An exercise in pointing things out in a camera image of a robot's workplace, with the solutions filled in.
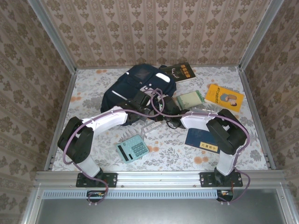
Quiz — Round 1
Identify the small clear labelled box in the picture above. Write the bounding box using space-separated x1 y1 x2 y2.
140 121 163 136

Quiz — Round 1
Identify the pale green notepad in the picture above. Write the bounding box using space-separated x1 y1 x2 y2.
175 90 205 110

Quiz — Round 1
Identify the navy book with yellow label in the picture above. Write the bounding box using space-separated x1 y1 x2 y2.
185 127 221 154

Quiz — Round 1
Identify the navy blue backpack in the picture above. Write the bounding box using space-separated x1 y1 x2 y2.
100 64 177 126

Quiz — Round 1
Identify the teal calculator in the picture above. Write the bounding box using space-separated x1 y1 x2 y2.
115 134 150 164

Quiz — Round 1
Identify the black book with gold print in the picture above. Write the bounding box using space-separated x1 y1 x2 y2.
159 62 196 84

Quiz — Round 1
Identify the yellow illustrated book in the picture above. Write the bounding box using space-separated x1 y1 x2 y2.
204 83 245 113

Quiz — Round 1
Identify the floral table cloth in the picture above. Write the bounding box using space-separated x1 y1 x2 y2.
51 66 269 172

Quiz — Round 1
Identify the grey metal sheet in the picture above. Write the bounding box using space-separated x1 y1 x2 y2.
35 198 288 224

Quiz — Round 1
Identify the aluminium mounting rail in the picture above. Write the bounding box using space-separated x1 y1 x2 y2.
35 171 285 187

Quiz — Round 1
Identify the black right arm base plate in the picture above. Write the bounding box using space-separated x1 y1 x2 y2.
199 172 243 188

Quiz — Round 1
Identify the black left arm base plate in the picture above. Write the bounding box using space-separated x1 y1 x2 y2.
76 172 118 188

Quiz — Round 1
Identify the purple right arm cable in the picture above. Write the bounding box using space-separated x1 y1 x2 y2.
149 88 252 206

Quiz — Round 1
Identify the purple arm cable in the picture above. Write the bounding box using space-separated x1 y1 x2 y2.
149 88 252 206
63 88 165 207

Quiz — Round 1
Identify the grey slotted cable duct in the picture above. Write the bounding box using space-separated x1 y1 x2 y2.
43 189 221 199

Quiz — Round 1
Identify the aluminium side rail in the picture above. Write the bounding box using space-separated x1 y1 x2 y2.
237 67 277 170
43 70 78 171

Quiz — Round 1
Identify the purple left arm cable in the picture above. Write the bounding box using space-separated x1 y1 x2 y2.
63 88 165 207

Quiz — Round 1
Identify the aluminium frame post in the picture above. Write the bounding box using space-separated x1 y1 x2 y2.
238 0 285 70
27 0 77 73

